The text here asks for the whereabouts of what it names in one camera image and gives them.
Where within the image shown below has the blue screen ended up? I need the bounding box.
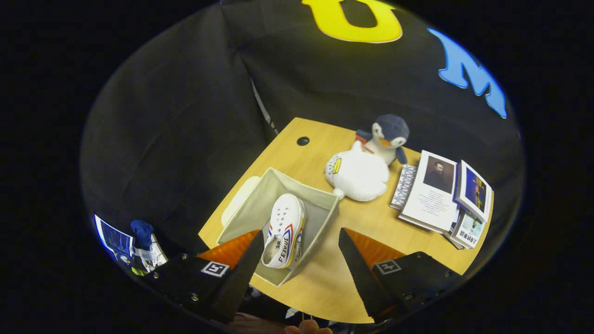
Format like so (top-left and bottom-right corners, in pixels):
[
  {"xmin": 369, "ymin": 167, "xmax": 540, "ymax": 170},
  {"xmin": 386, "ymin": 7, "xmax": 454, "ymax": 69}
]
[{"xmin": 93, "ymin": 213, "xmax": 136, "ymax": 263}]

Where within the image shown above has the book blue photo cover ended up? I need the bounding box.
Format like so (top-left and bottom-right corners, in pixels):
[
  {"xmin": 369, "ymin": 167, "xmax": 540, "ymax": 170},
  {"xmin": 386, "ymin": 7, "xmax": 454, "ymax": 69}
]
[{"xmin": 454, "ymin": 160, "xmax": 493, "ymax": 222}]

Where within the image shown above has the white book portrait cover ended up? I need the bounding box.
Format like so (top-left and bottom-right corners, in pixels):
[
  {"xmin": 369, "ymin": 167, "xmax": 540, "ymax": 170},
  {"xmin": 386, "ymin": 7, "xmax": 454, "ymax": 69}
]
[{"xmin": 390, "ymin": 149, "xmax": 460, "ymax": 234}]

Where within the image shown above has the blue cloth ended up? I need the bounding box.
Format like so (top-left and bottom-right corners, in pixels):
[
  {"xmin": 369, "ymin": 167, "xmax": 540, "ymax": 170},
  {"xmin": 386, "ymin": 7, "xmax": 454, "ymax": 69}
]
[{"xmin": 130, "ymin": 220, "xmax": 155, "ymax": 251}]

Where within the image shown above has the book pale landscape cover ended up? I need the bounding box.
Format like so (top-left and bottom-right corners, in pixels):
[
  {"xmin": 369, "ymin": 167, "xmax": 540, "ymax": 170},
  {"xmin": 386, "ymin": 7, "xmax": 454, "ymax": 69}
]
[{"xmin": 449, "ymin": 211, "xmax": 487, "ymax": 250}]

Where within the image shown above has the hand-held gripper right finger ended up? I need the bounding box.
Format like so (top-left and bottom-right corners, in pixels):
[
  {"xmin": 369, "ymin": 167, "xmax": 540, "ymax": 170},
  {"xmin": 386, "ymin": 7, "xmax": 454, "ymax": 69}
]
[{"xmin": 338, "ymin": 227, "xmax": 464, "ymax": 324}]

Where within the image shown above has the grey fabric storage box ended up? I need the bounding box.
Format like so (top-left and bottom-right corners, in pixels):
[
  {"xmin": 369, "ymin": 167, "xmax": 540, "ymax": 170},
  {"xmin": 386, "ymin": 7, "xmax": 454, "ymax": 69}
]
[{"xmin": 216, "ymin": 167, "xmax": 340, "ymax": 287}]

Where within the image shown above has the blue penguin plush toy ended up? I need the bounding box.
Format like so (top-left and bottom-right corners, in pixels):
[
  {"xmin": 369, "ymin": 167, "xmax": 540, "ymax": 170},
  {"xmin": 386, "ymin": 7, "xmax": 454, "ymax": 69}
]
[{"xmin": 355, "ymin": 114, "xmax": 410, "ymax": 166}]

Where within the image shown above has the white plastic object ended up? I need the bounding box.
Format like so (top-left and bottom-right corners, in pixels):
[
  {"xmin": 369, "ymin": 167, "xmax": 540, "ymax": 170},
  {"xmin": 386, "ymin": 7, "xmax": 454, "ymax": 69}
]
[{"xmin": 134, "ymin": 233, "xmax": 168, "ymax": 273}]

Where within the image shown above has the white duck plush toy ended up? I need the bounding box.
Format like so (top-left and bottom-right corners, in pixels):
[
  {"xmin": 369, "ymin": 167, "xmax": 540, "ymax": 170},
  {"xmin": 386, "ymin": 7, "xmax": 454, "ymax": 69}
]
[{"xmin": 324, "ymin": 141, "xmax": 390, "ymax": 202}]

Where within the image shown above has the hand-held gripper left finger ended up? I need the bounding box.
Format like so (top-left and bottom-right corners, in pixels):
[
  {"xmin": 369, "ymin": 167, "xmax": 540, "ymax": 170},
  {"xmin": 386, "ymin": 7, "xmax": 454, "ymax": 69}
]
[{"xmin": 144, "ymin": 229, "xmax": 265, "ymax": 324}]

